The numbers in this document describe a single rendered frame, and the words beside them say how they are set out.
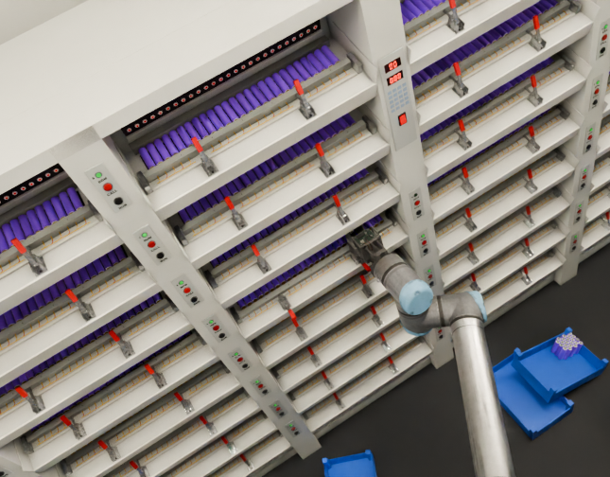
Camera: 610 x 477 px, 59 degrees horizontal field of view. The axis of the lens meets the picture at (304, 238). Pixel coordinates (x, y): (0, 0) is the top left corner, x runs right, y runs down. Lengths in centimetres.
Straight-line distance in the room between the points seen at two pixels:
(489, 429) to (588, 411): 113
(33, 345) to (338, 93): 96
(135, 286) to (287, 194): 45
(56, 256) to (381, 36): 88
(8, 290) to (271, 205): 63
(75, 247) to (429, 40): 97
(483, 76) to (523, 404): 138
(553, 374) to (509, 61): 131
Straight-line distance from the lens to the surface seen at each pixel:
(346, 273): 168
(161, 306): 154
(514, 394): 246
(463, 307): 154
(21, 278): 133
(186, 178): 128
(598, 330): 264
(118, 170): 118
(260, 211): 139
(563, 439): 241
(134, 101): 112
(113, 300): 142
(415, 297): 144
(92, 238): 129
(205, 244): 139
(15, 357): 150
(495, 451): 136
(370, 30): 129
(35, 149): 116
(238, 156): 127
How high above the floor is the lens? 225
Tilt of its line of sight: 46 degrees down
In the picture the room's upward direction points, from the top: 23 degrees counter-clockwise
